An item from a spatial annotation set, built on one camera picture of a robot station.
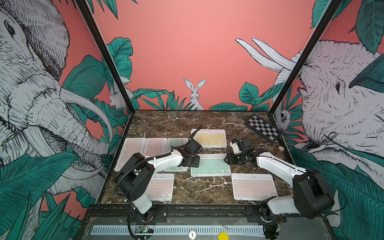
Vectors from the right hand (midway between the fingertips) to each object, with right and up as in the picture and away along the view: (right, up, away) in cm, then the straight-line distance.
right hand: (226, 157), depth 88 cm
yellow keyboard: (-8, +10, +14) cm, 19 cm away
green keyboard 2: (-34, +7, +13) cm, 37 cm away
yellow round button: (-6, -33, -19) cm, 39 cm away
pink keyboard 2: (-62, +4, +10) cm, 63 cm away
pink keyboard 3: (-46, +5, +10) cm, 48 cm away
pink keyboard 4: (-38, -15, -6) cm, 42 cm away
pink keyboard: (+12, -16, -5) cm, 20 cm away
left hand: (-18, -2, +2) cm, 18 cm away
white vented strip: (-11, -31, -18) cm, 37 cm away
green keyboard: (-10, -2, -8) cm, 13 cm away
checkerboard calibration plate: (+31, +17, +19) cm, 40 cm away
